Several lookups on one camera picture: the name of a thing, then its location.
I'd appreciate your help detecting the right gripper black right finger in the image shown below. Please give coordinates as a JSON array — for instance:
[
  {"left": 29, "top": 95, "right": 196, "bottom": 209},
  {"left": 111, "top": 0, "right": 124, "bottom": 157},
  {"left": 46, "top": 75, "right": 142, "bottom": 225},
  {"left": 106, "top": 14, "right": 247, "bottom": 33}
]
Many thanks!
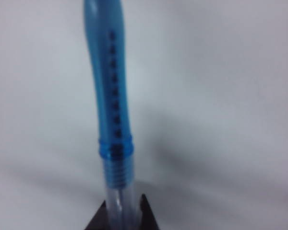
[{"left": 138, "top": 193, "right": 161, "bottom": 230}]

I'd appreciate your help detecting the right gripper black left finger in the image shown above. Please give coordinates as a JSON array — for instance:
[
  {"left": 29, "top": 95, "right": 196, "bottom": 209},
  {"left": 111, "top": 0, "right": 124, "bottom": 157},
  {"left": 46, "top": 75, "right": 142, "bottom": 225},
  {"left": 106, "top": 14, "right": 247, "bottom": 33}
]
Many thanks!
[{"left": 83, "top": 200, "right": 109, "bottom": 230}]

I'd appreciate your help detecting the clear pen with blue grip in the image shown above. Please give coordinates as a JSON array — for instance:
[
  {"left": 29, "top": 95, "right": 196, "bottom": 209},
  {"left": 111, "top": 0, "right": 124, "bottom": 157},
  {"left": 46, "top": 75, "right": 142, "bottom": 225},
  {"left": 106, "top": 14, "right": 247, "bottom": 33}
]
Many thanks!
[{"left": 82, "top": 0, "right": 135, "bottom": 230}]

